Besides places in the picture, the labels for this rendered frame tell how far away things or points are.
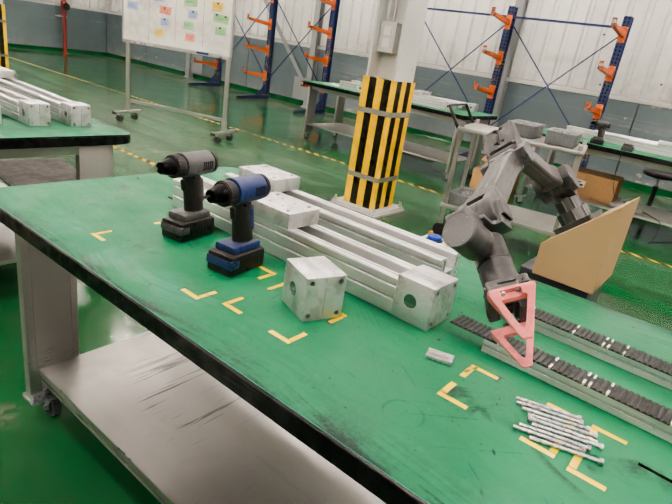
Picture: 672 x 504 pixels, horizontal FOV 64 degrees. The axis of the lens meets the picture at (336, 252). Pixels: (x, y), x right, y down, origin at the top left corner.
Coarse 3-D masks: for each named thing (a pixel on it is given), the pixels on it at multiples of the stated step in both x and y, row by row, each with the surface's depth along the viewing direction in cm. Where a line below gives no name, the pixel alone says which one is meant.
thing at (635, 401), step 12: (456, 324) 107; (468, 324) 108; (480, 324) 108; (480, 336) 104; (516, 348) 101; (540, 360) 98; (552, 360) 99; (564, 360) 100; (564, 372) 96; (576, 372) 96; (588, 384) 93; (600, 384) 94; (612, 384) 94; (612, 396) 90; (624, 396) 91; (636, 396) 92; (636, 408) 88; (648, 408) 89; (660, 408) 89; (660, 420) 86
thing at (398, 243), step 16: (288, 192) 164; (304, 192) 163; (320, 208) 150; (336, 208) 153; (320, 224) 148; (336, 224) 146; (352, 224) 141; (368, 224) 147; (384, 224) 145; (368, 240) 138; (384, 240) 135; (400, 240) 134; (416, 240) 138; (400, 256) 133; (416, 256) 131; (432, 256) 127; (448, 256) 132; (448, 272) 132
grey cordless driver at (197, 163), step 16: (176, 160) 126; (192, 160) 129; (208, 160) 134; (176, 176) 127; (192, 176) 132; (192, 192) 134; (192, 208) 136; (176, 224) 132; (192, 224) 134; (208, 224) 140; (176, 240) 134
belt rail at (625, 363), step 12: (540, 324) 116; (552, 336) 115; (564, 336) 114; (576, 336) 112; (576, 348) 112; (588, 348) 111; (600, 348) 109; (612, 360) 108; (624, 360) 107; (636, 372) 106; (648, 372) 105; (660, 372) 103; (660, 384) 103
